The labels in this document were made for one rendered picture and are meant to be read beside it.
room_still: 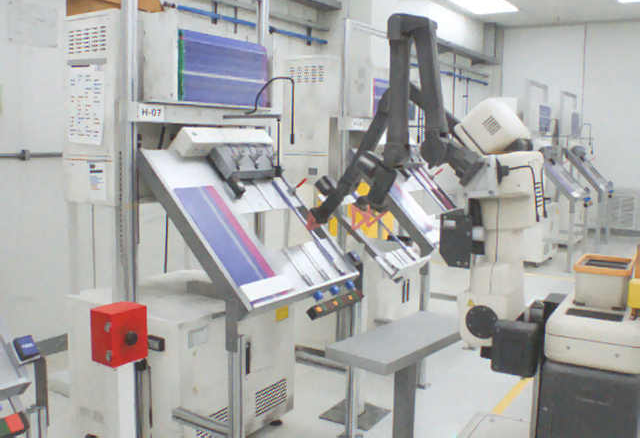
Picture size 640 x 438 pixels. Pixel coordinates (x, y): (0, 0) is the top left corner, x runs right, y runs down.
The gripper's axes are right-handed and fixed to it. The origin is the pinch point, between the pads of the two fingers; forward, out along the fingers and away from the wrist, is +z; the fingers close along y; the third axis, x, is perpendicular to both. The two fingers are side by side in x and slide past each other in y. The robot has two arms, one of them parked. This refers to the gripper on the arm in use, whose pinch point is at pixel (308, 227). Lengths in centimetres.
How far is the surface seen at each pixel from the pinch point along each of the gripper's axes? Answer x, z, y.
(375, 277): 16, 37, -85
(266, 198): -17.6, 1.2, 11.0
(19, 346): 19, -4, 136
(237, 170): -27.8, -4.8, 25.2
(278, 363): 33, 51, 2
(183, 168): -35, 1, 44
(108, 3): -105, -18, 50
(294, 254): 9.9, 1.0, 18.4
